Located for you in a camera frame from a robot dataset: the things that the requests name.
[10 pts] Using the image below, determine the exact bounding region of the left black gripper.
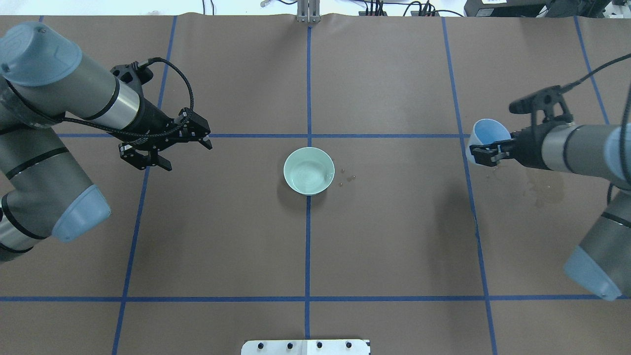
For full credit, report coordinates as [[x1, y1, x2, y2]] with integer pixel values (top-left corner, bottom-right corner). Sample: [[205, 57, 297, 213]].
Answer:
[[118, 101, 212, 171]]

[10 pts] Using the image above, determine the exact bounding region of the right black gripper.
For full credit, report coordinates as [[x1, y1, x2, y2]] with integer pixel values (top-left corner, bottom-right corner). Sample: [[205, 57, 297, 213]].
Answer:
[[469, 123, 556, 170]]

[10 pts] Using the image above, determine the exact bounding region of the light blue paper cup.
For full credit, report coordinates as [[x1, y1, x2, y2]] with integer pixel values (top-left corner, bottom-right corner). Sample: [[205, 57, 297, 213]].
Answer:
[[465, 118, 511, 164]]

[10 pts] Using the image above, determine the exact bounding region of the light green ceramic bowl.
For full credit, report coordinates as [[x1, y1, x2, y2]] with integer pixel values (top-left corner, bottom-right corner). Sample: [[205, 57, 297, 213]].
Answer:
[[282, 147, 335, 196]]

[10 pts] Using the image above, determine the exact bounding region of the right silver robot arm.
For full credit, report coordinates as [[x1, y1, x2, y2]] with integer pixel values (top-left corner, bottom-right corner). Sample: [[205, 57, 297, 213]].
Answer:
[[467, 124, 630, 301]]

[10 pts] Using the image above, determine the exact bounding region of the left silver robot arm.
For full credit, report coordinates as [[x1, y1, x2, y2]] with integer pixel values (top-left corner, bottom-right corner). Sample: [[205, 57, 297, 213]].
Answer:
[[0, 22, 212, 263]]

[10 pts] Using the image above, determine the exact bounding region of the black power supply box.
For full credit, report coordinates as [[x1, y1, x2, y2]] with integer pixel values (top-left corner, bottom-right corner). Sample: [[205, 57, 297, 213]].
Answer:
[[463, 0, 546, 18]]

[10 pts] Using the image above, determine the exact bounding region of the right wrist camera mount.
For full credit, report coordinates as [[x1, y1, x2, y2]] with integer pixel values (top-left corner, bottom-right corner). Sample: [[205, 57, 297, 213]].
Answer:
[[508, 85, 574, 126]]

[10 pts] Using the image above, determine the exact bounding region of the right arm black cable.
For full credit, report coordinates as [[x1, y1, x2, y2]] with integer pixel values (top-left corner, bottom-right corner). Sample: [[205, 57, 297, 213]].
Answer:
[[560, 52, 631, 208]]

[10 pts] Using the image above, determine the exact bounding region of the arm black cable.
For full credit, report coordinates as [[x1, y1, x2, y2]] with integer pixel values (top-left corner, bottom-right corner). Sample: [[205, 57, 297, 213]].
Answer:
[[560, 52, 631, 208], [54, 57, 196, 139]]

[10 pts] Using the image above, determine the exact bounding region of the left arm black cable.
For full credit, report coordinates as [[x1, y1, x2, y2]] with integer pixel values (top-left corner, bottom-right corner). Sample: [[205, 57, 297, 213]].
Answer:
[[54, 57, 196, 139]]

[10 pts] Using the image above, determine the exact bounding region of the aluminium frame post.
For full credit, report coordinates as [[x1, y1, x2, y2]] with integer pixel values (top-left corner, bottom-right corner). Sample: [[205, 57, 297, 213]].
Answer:
[[296, 0, 321, 25]]

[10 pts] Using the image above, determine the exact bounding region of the white camera pole base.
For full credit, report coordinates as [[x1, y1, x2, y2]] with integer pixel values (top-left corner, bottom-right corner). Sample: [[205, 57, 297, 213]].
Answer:
[[241, 339, 372, 355]]

